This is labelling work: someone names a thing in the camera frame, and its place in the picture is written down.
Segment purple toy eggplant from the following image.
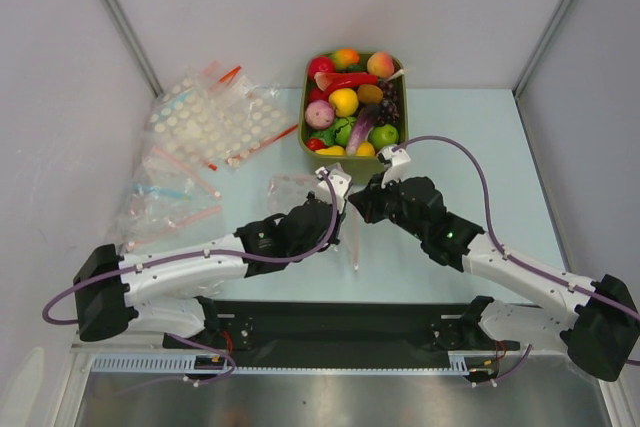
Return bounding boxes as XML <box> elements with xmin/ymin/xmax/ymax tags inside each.
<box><xmin>346</xmin><ymin>104</ymin><xmax>381</xmax><ymax>156</ymax></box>

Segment right aluminium corner post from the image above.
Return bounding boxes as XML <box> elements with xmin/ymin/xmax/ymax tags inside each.
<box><xmin>512</xmin><ymin>0</ymin><xmax>577</xmax><ymax>102</ymax></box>

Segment yellow toy banana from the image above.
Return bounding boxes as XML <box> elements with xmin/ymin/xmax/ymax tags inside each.
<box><xmin>315</xmin><ymin>145</ymin><xmax>346</xmax><ymax>157</ymax></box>

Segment peach toy fruit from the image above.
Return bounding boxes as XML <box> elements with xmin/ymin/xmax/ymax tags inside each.
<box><xmin>366</xmin><ymin>51</ymin><xmax>396</xmax><ymax>79</ymax></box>

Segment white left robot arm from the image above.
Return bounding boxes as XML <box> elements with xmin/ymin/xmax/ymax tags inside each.
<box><xmin>73</xmin><ymin>194</ymin><xmax>343</xmax><ymax>347</ymax></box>

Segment green toy apple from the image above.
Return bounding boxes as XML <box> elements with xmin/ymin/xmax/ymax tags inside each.
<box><xmin>368</xmin><ymin>124</ymin><xmax>399</xmax><ymax>152</ymax></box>

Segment olive green plastic bin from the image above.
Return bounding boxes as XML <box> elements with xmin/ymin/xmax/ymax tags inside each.
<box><xmin>298</xmin><ymin>50</ymin><xmax>408</xmax><ymax>182</ymax></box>

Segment yellow toy lemon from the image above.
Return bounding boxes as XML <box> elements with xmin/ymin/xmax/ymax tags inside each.
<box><xmin>355</xmin><ymin>141</ymin><xmax>376</xmax><ymax>157</ymax></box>

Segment dotted clear zip bag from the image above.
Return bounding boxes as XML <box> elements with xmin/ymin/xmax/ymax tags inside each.
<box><xmin>146</xmin><ymin>62</ymin><xmax>297</xmax><ymax>170</ymax></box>

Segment toy watermelon slice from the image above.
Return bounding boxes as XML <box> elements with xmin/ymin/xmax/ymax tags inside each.
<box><xmin>314</xmin><ymin>72</ymin><xmax>335</xmax><ymax>91</ymax></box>

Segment green toy watermelon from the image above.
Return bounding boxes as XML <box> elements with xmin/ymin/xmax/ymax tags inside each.
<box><xmin>333</xmin><ymin>117</ymin><xmax>356</xmax><ymax>148</ymax></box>

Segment brown toy kiwi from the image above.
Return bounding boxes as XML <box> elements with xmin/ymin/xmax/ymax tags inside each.
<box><xmin>356</xmin><ymin>84</ymin><xmax>384</xmax><ymax>104</ymax></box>

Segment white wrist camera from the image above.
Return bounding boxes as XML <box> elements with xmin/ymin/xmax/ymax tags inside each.
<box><xmin>378</xmin><ymin>144</ymin><xmax>411</xmax><ymax>189</ymax></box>
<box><xmin>313</xmin><ymin>163</ymin><xmax>353</xmax><ymax>214</ymax></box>

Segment orange green toy mango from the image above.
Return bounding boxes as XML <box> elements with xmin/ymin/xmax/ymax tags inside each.
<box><xmin>329</xmin><ymin>48</ymin><xmax>360</xmax><ymax>71</ymax></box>

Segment dark purple toy grapes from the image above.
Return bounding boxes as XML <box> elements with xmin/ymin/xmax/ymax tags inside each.
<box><xmin>376</xmin><ymin>80</ymin><xmax>400</xmax><ymax>126</ymax></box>

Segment white slotted cable duct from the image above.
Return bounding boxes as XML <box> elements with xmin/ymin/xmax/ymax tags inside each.
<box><xmin>91</xmin><ymin>353</ymin><xmax>491</xmax><ymax>376</ymax></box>

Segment red toy chili pepper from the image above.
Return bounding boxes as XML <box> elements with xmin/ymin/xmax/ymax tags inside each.
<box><xmin>322</xmin><ymin>72</ymin><xmax>378</xmax><ymax>100</ymax></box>

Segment pile of clear zip bags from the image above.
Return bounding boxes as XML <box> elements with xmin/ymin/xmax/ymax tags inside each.
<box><xmin>102</xmin><ymin>141</ymin><xmax>226</xmax><ymax>298</ymax></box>

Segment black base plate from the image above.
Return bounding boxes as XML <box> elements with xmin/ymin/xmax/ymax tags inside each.
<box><xmin>192</xmin><ymin>300</ymin><xmax>518</xmax><ymax>361</ymax></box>

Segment red toy tomato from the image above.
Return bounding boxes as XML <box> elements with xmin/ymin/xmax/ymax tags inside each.
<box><xmin>306</xmin><ymin>138</ymin><xmax>327</xmax><ymax>152</ymax></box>

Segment left aluminium corner post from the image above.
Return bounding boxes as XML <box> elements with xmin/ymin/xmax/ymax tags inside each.
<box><xmin>100</xmin><ymin>0</ymin><xmax>163</xmax><ymax>97</ymax></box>

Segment yellow toy apple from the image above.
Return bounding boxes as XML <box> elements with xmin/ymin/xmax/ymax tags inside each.
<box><xmin>328</xmin><ymin>88</ymin><xmax>359</xmax><ymax>118</ymax></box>

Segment clear zip top bag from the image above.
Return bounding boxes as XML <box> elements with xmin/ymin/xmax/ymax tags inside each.
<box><xmin>267</xmin><ymin>173</ymin><xmax>360</xmax><ymax>271</ymax></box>

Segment red toy apple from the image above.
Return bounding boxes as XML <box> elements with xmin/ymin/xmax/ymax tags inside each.
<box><xmin>307</xmin><ymin>56</ymin><xmax>335</xmax><ymax>82</ymax></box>

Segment pink toy onion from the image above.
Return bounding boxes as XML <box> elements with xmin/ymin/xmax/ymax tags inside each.
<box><xmin>305</xmin><ymin>100</ymin><xmax>335</xmax><ymax>130</ymax></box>

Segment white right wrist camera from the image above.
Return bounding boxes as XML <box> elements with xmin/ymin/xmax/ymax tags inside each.
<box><xmin>378</xmin><ymin>144</ymin><xmax>411</xmax><ymax>189</ymax></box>

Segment aluminium corner post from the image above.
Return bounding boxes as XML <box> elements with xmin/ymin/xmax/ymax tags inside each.
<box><xmin>512</xmin><ymin>0</ymin><xmax>577</xmax><ymax>102</ymax></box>
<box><xmin>100</xmin><ymin>0</ymin><xmax>163</xmax><ymax>97</ymax></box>

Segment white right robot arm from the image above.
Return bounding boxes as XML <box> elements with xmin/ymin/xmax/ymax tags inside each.
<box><xmin>349</xmin><ymin>176</ymin><xmax>639</xmax><ymax>382</ymax></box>

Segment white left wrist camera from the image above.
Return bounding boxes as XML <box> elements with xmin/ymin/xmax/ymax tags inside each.
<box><xmin>313</xmin><ymin>163</ymin><xmax>353</xmax><ymax>214</ymax></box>

